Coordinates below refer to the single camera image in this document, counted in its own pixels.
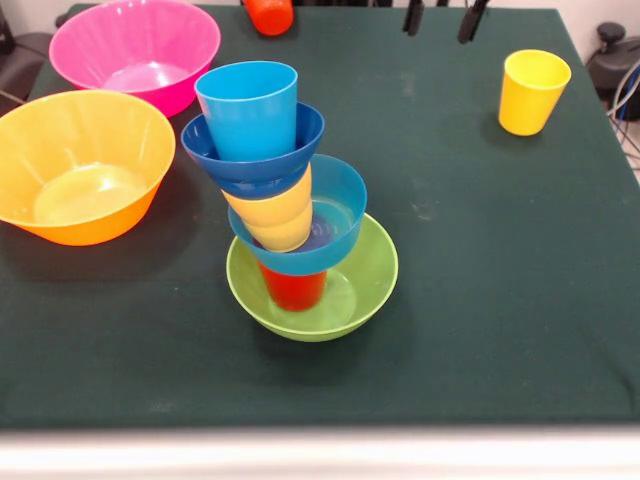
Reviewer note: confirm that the green plastic bowl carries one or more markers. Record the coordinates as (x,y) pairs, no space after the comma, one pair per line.
(370,290)

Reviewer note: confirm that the large pink plastic bowl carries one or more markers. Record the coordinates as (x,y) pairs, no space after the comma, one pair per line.
(100,45)

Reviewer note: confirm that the light blue plastic bowl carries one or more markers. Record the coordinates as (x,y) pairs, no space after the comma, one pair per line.
(345,185)

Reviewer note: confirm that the dark green table cloth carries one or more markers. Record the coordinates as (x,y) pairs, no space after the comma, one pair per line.
(475,325)

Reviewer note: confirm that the amber yellow plastic cup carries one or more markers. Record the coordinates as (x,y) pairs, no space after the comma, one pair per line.
(282,237)

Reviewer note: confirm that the large yellow-orange plastic bowl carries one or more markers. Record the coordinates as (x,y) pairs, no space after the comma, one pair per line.
(75,150)

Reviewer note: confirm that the orange plastic cup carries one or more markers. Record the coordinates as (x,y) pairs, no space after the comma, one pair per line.
(270,17)

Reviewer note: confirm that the red plastic cup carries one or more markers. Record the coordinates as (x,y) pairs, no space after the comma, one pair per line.
(295,290)

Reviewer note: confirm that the dark blue plastic bowl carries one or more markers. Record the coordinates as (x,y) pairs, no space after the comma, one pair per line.
(250,175)

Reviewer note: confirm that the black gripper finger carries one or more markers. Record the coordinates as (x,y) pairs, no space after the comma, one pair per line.
(472,22)
(413,17)

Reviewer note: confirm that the light blue plastic cup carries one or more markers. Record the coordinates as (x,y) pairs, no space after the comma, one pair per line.
(250,120)

